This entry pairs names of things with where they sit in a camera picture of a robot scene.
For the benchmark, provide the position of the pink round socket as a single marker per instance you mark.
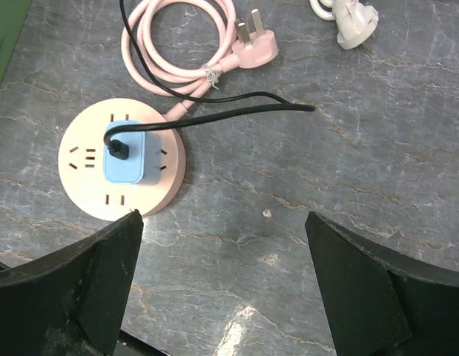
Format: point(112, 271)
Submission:
point(106, 187)

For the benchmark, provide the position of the blue charger plug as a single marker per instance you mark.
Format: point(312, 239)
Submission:
point(144, 163)

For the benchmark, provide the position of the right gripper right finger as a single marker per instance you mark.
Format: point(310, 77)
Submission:
point(379, 301)

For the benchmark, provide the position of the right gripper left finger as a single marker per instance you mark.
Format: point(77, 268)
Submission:
point(71, 301)

